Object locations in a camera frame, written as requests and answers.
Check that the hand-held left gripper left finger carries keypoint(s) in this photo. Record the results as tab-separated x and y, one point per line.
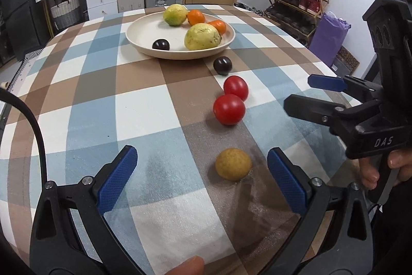
117	178

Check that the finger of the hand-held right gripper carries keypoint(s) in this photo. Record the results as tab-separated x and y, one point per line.
305	106
325	82

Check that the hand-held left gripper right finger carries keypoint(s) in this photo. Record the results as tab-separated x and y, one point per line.
286	181

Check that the brown round fruit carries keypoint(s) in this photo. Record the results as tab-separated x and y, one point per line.
233	164

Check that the red tomato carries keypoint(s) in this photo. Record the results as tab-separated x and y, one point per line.
229	109
236	87

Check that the dark purple plum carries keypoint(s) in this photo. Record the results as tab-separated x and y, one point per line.
222	65
161	45

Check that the orange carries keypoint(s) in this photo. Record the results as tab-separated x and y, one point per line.
218	27
196	17

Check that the large yellow guava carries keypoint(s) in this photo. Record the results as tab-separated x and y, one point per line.
202	36

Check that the cream round plate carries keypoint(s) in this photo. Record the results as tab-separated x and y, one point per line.
144	33

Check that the green-yellow lemon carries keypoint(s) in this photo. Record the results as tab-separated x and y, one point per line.
175	14

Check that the person's right forearm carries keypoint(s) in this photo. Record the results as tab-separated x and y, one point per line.
396	236

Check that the person's right hand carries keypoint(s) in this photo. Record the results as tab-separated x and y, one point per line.
369	173

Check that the person's left hand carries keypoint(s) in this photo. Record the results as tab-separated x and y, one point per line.
188	267

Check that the doormat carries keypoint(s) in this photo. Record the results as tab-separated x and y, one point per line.
346	59

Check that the purple bag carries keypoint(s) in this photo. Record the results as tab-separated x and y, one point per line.
328	36

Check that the wicker basket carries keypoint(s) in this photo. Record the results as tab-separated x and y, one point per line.
66	12

